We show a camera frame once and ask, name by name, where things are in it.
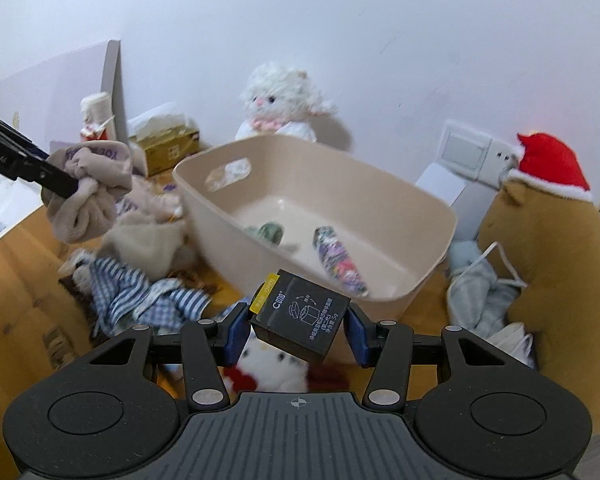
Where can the beige plastic bin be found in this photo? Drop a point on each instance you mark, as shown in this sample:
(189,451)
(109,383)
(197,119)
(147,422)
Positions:
(220,220)

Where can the green rolled item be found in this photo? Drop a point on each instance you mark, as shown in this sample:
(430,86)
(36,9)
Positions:
(267,234)

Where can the cream fluffy cloth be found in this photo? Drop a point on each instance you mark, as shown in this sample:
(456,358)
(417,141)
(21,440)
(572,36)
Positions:
(145,245)

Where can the white fluffy plush animal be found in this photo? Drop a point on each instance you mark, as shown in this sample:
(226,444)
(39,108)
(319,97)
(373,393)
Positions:
(280,95)

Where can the white card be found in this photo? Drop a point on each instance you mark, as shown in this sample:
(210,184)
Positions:
(440,185)

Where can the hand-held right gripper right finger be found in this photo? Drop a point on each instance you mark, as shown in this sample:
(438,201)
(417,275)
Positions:
(355,340)

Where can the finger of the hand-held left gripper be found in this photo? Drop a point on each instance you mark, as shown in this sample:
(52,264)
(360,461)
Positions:
(55,180)

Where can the blue striped cloth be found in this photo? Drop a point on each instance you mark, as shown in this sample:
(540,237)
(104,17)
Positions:
(130,295)

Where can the red santa hat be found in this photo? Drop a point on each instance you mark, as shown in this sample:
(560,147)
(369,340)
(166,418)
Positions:
(550,160)

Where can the red white small box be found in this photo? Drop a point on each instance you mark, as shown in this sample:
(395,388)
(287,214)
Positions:
(92,134)

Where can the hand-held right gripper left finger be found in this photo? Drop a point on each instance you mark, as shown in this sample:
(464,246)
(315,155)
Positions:
(237,334)

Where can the gold tissue box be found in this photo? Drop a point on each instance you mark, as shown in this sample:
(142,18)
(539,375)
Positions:
(170,152)

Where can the white grey plush toy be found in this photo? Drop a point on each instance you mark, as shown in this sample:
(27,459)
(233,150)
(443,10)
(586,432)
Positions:
(275,367)

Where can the white wall switch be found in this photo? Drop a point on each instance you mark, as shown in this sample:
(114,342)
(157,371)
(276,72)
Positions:
(462,150)

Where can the beige cloth purple letters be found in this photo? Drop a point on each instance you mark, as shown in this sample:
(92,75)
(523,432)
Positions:
(90,210)

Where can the white wall socket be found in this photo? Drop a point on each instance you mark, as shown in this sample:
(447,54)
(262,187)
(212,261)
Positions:
(505,160)

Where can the pink fleece cloth purple print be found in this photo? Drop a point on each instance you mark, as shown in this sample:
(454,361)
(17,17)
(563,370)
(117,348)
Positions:
(145,192)

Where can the wooden desktop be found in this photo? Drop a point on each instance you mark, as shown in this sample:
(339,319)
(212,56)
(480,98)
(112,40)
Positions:
(20,285)

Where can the tan cushion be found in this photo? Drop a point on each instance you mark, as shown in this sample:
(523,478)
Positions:
(545,250)

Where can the white face mask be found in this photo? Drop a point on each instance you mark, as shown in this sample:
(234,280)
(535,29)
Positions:
(517,345)

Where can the white board panel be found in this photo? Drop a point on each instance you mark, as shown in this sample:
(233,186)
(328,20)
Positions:
(50,90)

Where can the small black box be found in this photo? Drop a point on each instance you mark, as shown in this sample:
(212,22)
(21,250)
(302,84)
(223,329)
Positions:
(305,320)

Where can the floral patterned pouch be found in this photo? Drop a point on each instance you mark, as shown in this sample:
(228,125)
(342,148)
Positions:
(337,260)

